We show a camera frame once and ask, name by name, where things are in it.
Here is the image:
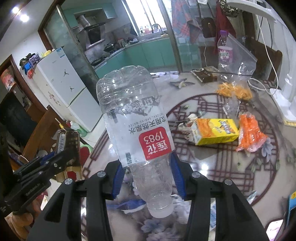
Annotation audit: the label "brown glass bottle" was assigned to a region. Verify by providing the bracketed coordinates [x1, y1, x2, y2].
[56, 128, 80, 167]

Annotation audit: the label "clear water bottle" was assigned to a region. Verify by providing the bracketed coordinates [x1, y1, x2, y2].
[96, 65, 175, 218]

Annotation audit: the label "crumpled white paper trash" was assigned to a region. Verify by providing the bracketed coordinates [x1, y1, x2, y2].
[177, 113, 198, 143]

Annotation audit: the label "teal kitchen cabinets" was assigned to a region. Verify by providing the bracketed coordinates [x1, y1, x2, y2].
[94, 38, 177, 78]

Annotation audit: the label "person's left hand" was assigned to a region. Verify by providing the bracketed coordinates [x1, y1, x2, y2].
[5, 199, 41, 240]

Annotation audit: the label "dark carved wooden chair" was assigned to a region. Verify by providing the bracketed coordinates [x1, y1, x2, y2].
[9, 105, 70, 172]

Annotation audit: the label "red bin green rim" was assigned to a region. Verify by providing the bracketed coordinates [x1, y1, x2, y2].
[80, 145, 93, 166]

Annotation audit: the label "orange snack wrapper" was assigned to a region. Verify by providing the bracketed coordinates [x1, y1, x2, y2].
[236, 112, 267, 153]

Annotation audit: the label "green detergent bottle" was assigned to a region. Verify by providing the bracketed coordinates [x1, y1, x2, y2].
[70, 121, 87, 138]

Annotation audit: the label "yellow snack box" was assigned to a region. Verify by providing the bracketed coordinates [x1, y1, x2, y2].
[191, 118, 239, 146]

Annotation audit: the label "white refrigerator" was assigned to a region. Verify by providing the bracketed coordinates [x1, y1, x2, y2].
[33, 48, 102, 132]

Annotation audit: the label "white table lamp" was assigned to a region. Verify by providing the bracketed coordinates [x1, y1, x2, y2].
[226, 1, 295, 122]

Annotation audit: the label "brown patterned flat box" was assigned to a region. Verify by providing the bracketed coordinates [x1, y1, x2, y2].
[190, 66, 218, 83]

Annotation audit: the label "clear zip plastic bag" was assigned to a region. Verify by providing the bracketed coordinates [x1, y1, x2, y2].
[216, 33, 257, 118]

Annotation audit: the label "purple cap drink bottle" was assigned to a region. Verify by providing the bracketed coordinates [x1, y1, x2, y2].
[217, 30, 233, 69]

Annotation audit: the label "range hood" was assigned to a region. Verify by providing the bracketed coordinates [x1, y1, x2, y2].
[74, 8, 106, 51]

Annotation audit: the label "red hanging garment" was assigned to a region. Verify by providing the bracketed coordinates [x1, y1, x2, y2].
[215, 1, 236, 45]

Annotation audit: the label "leopard print hanging bag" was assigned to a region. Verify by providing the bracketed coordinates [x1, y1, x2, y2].
[218, 0, 243, 18]

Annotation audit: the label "white power cable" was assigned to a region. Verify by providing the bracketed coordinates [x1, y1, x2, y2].
[248, 14, 280, 96]

